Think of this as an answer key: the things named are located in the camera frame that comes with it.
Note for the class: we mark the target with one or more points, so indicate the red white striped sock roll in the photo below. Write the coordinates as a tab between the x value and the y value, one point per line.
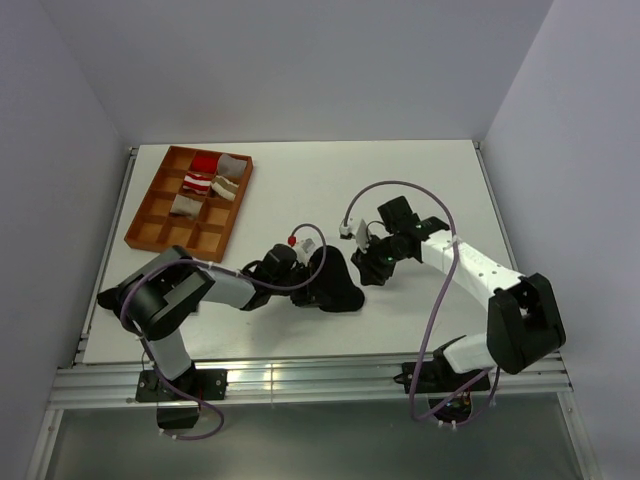
196	183

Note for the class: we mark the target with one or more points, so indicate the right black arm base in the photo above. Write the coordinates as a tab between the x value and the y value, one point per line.
436	377

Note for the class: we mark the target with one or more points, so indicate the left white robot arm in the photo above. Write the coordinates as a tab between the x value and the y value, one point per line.
162	339

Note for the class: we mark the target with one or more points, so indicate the orange compartment tray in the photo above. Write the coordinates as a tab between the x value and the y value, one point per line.
154	229

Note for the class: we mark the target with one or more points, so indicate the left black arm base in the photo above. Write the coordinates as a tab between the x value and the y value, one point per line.
181	402

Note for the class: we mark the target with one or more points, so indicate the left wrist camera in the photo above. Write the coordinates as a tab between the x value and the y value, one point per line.
305	247

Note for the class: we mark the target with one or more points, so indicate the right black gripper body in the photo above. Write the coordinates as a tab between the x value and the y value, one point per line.
381	257

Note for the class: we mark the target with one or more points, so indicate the black patterned sock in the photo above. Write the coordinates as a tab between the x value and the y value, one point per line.
150	303

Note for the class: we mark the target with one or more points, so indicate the red rolled sock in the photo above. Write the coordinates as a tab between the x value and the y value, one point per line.
205	164

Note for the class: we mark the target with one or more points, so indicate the beige red sock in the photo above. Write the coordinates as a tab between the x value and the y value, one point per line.
186	207

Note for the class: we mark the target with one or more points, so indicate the beige white rolled sock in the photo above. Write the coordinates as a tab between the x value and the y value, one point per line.
224	188

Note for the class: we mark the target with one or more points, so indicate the grey rolled sock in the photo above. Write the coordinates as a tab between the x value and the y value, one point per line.
229	166

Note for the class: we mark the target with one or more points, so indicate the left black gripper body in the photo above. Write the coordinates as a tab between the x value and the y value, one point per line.
294	285

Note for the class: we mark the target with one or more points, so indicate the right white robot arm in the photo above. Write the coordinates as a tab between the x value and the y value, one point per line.
523	320

